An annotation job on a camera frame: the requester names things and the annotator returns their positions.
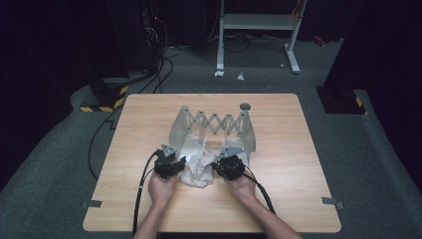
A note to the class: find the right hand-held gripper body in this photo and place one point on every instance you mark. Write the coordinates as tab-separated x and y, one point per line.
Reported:
232	167

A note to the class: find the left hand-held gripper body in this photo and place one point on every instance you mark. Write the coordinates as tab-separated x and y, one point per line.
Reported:
166	166

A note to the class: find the white quilted cloth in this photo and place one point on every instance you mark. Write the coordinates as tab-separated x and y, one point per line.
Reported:
199	169

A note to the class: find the grey metal extendable bookend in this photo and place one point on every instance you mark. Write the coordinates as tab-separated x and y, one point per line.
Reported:
215	124

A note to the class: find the person's right hand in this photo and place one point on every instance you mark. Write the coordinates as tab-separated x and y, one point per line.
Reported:
245	187

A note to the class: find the person's left hand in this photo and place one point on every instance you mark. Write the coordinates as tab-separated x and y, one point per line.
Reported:
162	191

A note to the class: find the grey tape piece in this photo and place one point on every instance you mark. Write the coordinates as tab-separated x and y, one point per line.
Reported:
331	201
92	203

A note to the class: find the black base with yellow stripes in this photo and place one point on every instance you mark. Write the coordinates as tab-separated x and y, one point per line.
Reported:
106	94

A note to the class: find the black perforated base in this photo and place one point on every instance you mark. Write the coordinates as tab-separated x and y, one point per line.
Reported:
338	101

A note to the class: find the black equipment rack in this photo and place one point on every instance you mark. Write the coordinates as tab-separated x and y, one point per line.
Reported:
132	33

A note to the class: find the white metal stand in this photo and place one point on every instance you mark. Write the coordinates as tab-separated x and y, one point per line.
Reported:
255	21

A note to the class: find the red object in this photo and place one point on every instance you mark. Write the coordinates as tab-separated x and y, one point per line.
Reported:
319	41

